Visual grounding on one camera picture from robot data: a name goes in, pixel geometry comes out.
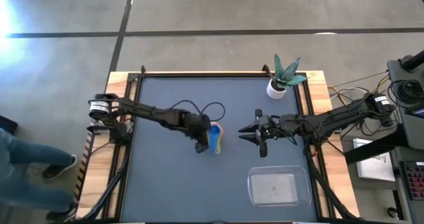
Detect black table frame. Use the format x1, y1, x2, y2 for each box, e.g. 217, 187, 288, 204
68, 64, 362, 224

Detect blue measuring cup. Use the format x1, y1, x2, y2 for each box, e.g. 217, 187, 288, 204
208, 123, 222, 153

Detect person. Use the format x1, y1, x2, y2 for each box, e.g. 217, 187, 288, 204
0, 127, 79, 223

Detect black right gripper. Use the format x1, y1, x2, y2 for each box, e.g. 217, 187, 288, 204
238, 108, 283, 158

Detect black computer keyboard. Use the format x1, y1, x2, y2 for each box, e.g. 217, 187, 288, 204
399, 160, 424, 201

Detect white plant pot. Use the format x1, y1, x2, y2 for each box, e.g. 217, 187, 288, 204
266, 79, 288, 99

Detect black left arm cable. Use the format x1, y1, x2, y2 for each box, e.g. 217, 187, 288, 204
170, 99, 227, 123

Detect black frame post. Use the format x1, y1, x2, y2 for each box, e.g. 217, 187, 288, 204
343, 123, 403, 165

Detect black device with blue light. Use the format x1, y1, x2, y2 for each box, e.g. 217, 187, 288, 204
0, 115, 18, 135

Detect yellow black hazard tape strip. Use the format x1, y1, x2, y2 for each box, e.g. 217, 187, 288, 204
73, 131, 96, 201

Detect green potted plant leaves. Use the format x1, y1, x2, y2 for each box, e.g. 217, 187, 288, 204
270, 54, 309, 89

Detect grey desk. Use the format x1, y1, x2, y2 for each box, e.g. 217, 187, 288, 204
386, 50, 424, 151

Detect clear plastic container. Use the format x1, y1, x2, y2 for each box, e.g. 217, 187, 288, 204
247, 165, 313, 207

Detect orange measuring cup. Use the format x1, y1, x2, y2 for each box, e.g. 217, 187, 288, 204
210, 121, 225, 142

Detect white paper sheet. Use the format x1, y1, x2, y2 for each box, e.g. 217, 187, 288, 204
352, 138, 397, 182

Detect coiled black cable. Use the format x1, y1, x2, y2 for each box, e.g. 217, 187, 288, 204
387, 79, 424, 109

